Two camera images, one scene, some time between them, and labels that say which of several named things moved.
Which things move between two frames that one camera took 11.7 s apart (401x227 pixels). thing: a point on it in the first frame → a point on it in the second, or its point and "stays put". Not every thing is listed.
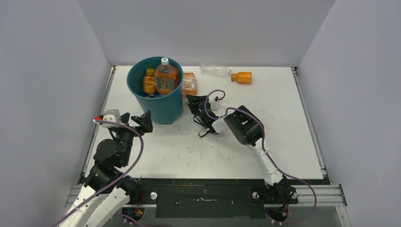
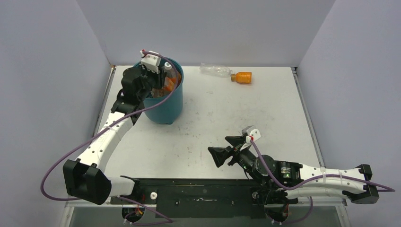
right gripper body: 196,111 → 245,158
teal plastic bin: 161,109 stays put
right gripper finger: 194,100 → 236,140
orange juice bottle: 242,77 stays put
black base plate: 217,198 stays put
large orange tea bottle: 166,77 stays put
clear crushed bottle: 215,70 stays put
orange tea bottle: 189,84 → 161,92
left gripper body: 128,132 → 153,79
